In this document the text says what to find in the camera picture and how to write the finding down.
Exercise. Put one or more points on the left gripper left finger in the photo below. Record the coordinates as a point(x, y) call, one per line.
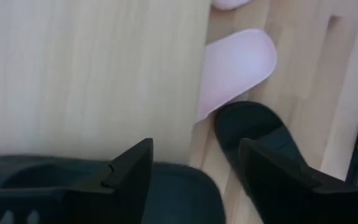
point(129, 186)

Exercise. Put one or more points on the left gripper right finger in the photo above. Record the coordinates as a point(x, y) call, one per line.
point(275, 193)

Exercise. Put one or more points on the black slide sandal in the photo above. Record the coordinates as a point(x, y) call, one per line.
point(247, 124)
point(182, 196)

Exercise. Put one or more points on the pink slide sandal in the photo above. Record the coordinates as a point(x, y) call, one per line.
point(235, 68)
point(228, 3)

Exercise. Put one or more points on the wooden shelf with black frame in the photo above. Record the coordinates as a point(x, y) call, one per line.
point(89, 77)

